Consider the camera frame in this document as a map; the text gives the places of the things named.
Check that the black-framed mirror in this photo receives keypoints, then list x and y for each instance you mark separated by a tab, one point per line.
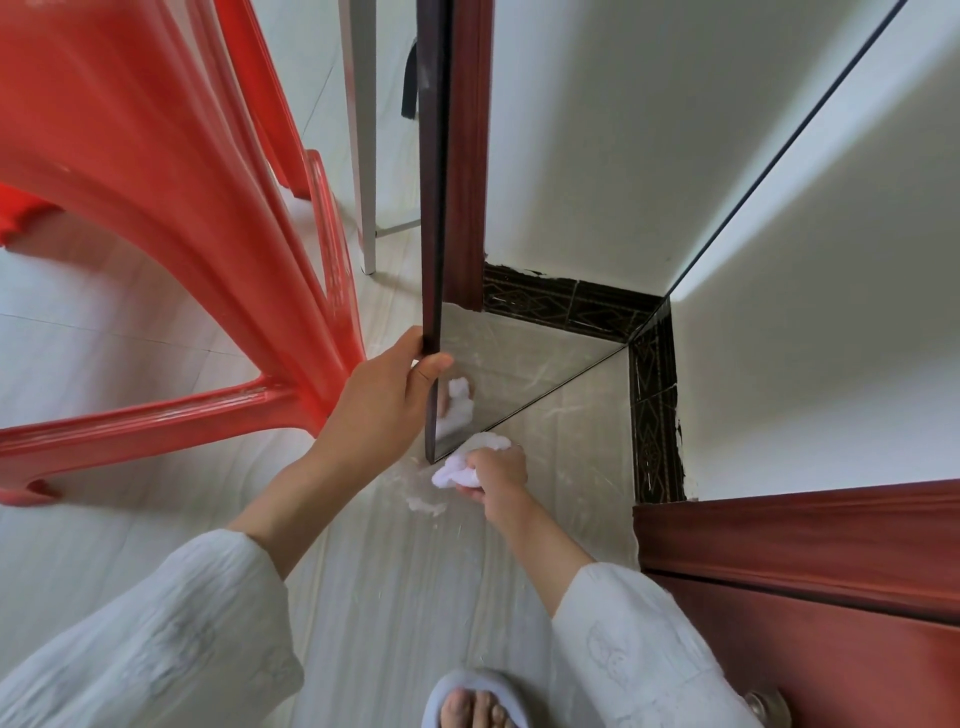
600	150

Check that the person's left hand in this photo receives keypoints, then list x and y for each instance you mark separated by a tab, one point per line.
375	420

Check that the black metal rack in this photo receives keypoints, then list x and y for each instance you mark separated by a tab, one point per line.
409	82

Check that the red floral plastic stool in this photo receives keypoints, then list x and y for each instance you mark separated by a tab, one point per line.
112	187

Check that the dark marble skirting board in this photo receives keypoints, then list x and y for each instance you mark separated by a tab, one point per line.
656	420

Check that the person's right forearm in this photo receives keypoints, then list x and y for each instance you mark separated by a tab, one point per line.
637	652

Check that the white printed slipper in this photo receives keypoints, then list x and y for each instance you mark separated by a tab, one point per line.
480	697

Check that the silver round door knob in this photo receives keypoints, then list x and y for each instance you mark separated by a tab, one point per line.
769	711

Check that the person's left forearm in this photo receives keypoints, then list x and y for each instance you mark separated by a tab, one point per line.
165	637

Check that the white wiping cloth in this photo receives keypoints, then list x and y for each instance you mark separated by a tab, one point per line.
454	472

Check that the person's right hand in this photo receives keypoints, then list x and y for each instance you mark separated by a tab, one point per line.
502	480

